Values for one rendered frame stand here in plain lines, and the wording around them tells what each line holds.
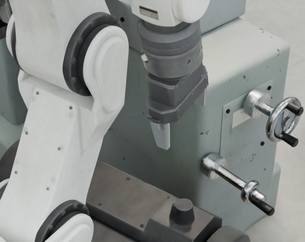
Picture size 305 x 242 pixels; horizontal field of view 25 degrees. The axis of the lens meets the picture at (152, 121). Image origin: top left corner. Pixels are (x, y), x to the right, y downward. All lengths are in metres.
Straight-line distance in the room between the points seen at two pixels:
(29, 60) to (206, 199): 0.80
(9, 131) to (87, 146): 1.13
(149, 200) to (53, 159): 0.33
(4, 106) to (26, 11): 1.28
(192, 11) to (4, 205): 0.56
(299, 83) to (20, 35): 1.94
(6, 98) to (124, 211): 0.96
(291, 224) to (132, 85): 0.79
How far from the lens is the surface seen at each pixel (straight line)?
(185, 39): 0.95
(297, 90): 2.91
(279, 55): 1.76
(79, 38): 1.11
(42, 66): 1.15
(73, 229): 1.26
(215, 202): 1.87
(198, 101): 1.14
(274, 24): 3.36
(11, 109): 2.34
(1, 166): 1.64
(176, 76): 0.99
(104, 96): 1.16
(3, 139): 2.33
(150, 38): 0.96
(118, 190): 1.52
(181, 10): 0.90
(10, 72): 2.26
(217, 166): 1.69
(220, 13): 1.80
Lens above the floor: 1.62
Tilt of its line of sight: 37 degrees down
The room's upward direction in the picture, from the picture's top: straight up
